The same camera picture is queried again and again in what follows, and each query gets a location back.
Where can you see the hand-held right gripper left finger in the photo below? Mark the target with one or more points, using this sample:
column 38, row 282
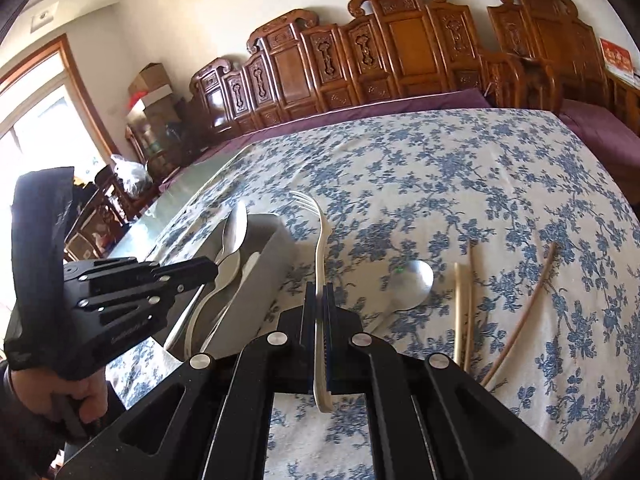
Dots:
column 295, row 355

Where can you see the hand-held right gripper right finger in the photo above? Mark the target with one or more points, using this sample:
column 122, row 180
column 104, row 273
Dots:
column 345, row 355

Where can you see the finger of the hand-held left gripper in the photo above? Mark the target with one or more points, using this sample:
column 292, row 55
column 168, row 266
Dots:
column 125, row 271
column 125, row 302

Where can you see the grey rectangular container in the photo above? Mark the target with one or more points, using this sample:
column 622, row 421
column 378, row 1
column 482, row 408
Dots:
column 265, row 285

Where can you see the white plastic spoons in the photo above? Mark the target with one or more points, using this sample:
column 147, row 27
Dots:
column 220, row 305

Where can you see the small white ceramic spoon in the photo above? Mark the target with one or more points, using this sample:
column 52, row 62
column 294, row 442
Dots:
column 227, row 271

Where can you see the white plastic fork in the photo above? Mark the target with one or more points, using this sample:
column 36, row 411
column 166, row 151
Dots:
column 321, row 245

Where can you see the brown wooden chopstick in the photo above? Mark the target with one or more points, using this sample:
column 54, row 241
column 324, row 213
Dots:
column 522, row 310

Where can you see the person's left forearm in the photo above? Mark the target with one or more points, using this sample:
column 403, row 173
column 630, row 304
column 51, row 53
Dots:
column 20, row 410

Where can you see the person's left hand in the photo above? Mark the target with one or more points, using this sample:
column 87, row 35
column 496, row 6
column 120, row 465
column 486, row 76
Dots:
column 87, row 395

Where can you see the carved wooden chair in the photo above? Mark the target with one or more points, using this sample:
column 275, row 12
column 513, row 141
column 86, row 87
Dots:
column 100, row 220

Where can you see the clear plastic bag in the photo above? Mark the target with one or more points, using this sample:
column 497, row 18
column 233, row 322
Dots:
column 130, row 175

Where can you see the red fabric item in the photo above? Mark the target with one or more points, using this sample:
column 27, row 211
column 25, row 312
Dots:
column 136, row 100

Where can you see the flat white box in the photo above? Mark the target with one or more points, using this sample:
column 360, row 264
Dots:
column 157, row 96

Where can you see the brown cardboard box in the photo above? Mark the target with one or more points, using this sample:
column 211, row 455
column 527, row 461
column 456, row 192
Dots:
column 149, row 79

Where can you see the blue floral tablecloth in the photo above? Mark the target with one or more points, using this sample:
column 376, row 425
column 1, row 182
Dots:
column 450, row 185

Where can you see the carved wooden sofa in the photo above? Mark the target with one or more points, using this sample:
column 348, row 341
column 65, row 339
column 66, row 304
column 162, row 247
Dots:
column 350, row 60

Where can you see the purple armchair cushion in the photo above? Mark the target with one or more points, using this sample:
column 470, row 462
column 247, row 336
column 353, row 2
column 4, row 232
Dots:
column 605, row 135

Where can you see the carved wooden armchair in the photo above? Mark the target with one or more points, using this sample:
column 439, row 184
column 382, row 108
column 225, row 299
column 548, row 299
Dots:
column 540, row 35

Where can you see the red printed box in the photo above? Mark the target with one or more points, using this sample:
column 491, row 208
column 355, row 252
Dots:
column 617, row 57

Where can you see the wooden window frame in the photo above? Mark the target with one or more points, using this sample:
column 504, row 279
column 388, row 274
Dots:
column 82, row 95

